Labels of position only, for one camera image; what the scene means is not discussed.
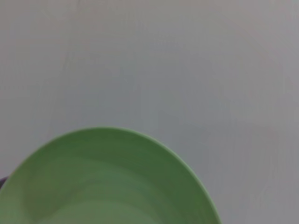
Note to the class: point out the light green plate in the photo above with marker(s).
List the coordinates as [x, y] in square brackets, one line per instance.
[105, 182]

